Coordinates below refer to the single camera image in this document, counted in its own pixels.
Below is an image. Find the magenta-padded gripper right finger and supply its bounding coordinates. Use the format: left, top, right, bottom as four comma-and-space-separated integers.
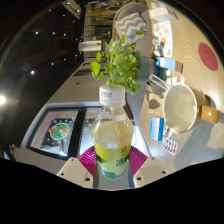
128, 145, 168, 189

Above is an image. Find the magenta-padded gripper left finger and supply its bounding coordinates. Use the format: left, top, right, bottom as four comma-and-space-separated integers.
56, 145, 99, 189

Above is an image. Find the clear green-labelled drink bottle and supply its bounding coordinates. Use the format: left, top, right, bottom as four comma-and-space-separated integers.
91, 84, 135, 180

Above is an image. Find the pill blister pack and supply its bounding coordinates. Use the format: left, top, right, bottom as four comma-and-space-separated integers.
162, 136, 180, 157

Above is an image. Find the blue white card packet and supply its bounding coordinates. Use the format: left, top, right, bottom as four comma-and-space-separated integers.
149, 115, 166, 142

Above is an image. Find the window with festive stickers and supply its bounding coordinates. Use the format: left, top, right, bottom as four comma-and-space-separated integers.
26, 106, 98, 158

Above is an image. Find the tan ceramic mug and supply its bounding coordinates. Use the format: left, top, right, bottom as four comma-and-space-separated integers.
162, 83, 222, 135

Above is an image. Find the green potted plant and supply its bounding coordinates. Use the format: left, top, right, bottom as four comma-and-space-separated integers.
89, 30, 156, 96

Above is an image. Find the small blue white carton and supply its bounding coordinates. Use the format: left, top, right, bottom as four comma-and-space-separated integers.
155, 56, 184, 73

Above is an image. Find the group of ceiling spot lights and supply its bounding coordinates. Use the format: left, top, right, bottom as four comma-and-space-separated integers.
0, 28, 81, 108

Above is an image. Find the white round pillar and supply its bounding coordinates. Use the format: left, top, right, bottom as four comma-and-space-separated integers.
77, 39, 103, 53

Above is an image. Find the flat round red coaster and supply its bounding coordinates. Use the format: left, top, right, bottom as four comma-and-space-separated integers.
197, 42, 219, 72

